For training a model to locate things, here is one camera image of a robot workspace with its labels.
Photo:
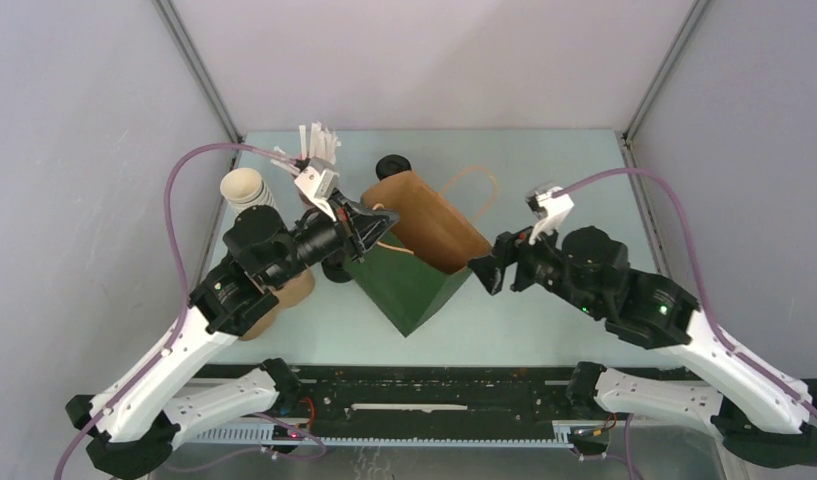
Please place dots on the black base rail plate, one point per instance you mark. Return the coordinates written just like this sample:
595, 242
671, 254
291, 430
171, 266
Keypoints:
439, 404

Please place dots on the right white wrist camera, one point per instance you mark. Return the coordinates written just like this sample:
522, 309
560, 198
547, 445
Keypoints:
550, 208

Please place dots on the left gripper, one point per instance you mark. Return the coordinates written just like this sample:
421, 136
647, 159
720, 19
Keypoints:
359, 231

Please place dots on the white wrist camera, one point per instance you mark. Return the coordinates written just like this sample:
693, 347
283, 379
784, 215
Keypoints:
318, 180
550, 208

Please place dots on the brown cardboard cup carrier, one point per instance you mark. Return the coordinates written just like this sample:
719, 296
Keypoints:
293, 293

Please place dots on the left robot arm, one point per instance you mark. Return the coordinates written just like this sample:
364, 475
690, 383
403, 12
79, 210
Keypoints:
134, 426

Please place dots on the black cup lid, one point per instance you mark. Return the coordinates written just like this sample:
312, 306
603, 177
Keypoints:
390, 165

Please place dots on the stack of paper cups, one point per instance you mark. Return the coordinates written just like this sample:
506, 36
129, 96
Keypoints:
243, 188

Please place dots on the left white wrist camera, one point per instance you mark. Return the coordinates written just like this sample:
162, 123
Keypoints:
318, 180

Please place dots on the stack of black lids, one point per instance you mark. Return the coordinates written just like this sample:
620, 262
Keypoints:
336, 273

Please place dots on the green paper bag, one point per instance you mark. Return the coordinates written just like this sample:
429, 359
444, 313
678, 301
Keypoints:
418, 266

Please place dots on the white wrapped straws bundle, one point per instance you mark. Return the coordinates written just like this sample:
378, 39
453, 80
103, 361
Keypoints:
317, 144

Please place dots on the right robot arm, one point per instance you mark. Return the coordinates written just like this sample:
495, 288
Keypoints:
763, 417

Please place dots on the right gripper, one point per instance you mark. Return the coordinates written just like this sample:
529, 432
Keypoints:
510, 249

